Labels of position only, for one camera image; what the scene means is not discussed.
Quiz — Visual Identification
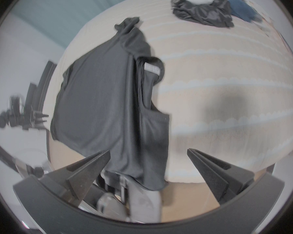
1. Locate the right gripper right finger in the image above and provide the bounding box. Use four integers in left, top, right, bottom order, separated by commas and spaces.
187, 148, 255, 202

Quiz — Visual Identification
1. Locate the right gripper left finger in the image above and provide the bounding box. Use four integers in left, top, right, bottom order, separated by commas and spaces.
40, 150, 111, 201

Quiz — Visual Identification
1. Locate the pile of clothes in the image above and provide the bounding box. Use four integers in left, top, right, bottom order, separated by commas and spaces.
171, 0, 276, 29

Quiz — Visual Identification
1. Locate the black T-shirt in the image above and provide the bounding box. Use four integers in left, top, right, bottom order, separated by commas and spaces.
50, 17, 170, 191

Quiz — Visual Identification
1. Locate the blue-green curtain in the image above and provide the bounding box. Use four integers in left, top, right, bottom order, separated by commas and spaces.
12, 0, 198, 49

